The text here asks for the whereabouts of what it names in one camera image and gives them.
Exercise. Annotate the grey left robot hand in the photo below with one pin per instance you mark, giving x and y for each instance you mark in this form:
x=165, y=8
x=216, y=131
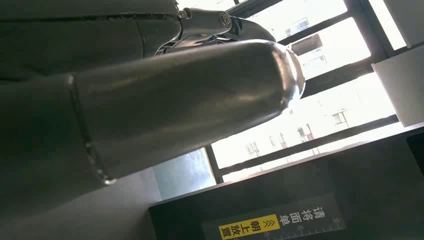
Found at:
x=149, y=99

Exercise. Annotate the white roller blind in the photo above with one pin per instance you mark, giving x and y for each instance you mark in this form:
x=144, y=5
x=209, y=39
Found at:
x=409, y=20
x=400, y=86

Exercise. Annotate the dark window frame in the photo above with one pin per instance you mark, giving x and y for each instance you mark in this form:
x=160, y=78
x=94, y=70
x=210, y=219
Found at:
x=334, y=78

